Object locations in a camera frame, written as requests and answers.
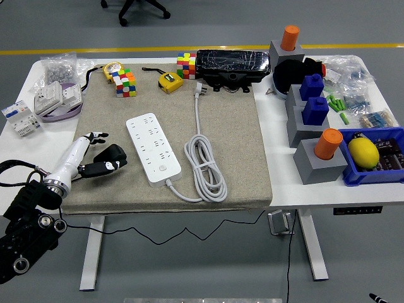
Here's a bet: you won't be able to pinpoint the clear bag of screws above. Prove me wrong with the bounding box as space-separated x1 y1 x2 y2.
40 53 95 92

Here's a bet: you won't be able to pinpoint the black wrapped box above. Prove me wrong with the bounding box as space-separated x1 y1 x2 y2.
195 49 271 85

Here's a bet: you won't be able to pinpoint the silver metal hook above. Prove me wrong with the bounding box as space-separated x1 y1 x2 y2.
267 210 296 236

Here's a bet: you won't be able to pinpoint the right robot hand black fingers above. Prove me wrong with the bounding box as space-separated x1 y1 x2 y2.
368 292 396 303

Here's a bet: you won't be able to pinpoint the yellow lemon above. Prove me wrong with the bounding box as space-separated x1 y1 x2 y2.
347 138 380 168

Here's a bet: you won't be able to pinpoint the white power strip cable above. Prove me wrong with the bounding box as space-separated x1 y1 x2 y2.
166 81 229 203

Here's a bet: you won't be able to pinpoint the large clear plastic bag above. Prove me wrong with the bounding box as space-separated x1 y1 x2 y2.
321 55 377 95

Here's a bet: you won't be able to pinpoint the thin black plug cord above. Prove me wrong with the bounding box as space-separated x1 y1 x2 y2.
58 174 268 246

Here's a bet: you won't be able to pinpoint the clear bag of resistors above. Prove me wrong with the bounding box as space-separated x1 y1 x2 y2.
359 109 400 129

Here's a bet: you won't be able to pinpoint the white power strip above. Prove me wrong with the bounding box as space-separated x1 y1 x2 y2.
126 112 182 189

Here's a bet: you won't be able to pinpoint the grey square block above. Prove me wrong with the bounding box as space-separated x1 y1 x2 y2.
293 138 349 186
286 105 331 148
285 84 309 110
268 40 306 66

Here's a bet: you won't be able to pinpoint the colourful puzzle cube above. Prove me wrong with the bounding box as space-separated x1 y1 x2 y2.
175 52 197 80
110 68 137 98

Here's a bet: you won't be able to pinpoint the black table control panel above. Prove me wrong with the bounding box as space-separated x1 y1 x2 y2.
333 205 384 217

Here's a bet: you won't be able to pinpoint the black hanging cable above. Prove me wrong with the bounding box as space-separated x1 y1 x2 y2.
285 210 299 303

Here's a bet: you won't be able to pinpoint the white wall socket panel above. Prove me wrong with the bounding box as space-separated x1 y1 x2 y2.
61 83 83 108
33 81 64 115

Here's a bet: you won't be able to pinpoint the black fabric bundle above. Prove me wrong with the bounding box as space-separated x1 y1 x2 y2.
273 57 323 95

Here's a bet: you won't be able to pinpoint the orange cylinder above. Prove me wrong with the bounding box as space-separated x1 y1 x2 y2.
280 25 300 51
314 128 344 160

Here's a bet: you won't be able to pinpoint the clear bag blue parts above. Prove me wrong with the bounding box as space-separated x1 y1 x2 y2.
342 91 372 113

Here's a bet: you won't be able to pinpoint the dark electronic components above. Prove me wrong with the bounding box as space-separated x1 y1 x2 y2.
374 138 404 172

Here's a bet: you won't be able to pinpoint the black plastic bracket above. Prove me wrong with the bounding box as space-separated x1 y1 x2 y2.
201 71 253 94

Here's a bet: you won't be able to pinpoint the round yellow tape measure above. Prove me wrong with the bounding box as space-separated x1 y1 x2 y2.
82 61 124 93

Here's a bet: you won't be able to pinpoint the square yellow tape measure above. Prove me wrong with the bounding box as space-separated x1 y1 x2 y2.
141 66 184 95

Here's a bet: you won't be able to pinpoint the black office chair base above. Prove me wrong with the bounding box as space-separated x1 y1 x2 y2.
100 0 172 28

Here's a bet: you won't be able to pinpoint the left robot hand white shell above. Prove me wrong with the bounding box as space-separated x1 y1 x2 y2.
43 131 129 187

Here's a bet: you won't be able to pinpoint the blue stepped block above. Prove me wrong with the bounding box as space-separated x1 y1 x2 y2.
301 97 330 127
299 74 325 102

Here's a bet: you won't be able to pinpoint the white table leg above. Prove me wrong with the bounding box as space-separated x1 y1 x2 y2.
78 216 105 292
296 208 330 282

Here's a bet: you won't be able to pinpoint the black plug adapter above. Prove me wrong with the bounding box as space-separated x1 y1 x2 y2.
93 143 128 165

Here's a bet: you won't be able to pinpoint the white circuit breaker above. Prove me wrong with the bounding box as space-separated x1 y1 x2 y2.
1 100 44 138

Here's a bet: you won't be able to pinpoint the blue plastic bin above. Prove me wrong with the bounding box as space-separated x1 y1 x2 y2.
337 126 404 187

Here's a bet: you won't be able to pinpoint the grey-brown mat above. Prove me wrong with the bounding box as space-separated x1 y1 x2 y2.
59 62 274 216

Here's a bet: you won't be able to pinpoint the small white packet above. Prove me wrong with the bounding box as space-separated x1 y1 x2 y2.
324 68 342 83

